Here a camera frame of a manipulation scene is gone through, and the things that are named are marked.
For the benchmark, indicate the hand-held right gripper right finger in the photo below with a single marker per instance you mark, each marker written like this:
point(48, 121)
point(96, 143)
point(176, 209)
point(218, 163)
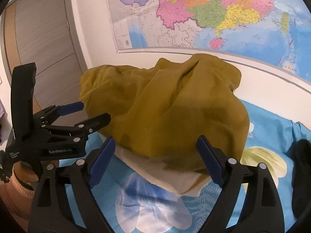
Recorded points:
point(211, 160)

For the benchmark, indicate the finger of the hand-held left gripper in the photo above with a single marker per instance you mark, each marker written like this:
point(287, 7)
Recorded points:
point(97, 122)
point(70, 108)

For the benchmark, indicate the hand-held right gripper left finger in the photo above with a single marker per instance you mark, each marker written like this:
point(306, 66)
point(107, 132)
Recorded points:
point(102, 160)

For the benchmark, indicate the olive green jacket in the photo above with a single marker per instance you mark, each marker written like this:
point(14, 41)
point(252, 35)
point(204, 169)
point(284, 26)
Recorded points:
point(170, 114)

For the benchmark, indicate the cream garment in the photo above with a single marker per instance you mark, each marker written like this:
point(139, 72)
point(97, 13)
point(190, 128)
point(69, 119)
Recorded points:
point(155, 172)

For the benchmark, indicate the blue floral bedsheet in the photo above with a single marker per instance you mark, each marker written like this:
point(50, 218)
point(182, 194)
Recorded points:
point(267, 131)

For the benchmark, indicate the grey wardrobe door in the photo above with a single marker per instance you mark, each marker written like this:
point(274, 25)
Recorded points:
point(43, 29)

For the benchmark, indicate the black garment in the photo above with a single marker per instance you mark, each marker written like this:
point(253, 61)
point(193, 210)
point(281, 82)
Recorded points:
point(301, 174)

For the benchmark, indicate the colourful wall map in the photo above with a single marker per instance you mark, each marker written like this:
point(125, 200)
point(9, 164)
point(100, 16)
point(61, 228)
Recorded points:
point(218, 17)

